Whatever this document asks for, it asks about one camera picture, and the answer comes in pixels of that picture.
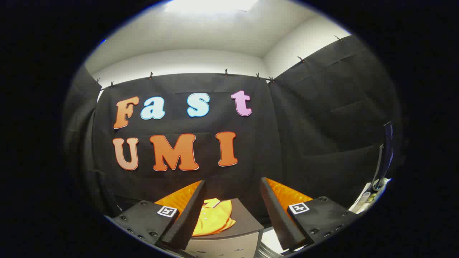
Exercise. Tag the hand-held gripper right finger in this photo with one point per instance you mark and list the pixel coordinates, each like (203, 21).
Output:
(274, 215)

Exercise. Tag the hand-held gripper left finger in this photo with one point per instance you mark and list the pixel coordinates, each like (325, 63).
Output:
(193, 215)

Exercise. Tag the yellow polo shirt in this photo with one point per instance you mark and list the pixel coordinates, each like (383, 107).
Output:
(215, 218)

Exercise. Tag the grey cabinet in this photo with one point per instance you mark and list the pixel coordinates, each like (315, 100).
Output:
(245, 222)

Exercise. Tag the white cluttered items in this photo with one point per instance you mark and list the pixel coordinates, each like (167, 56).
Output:
(365, 199)

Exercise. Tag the dark upright stand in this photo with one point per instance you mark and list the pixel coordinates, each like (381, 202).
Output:
(387, 143)

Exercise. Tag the ceiling light panel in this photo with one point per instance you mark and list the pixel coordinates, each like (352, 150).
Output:
(211, 5)

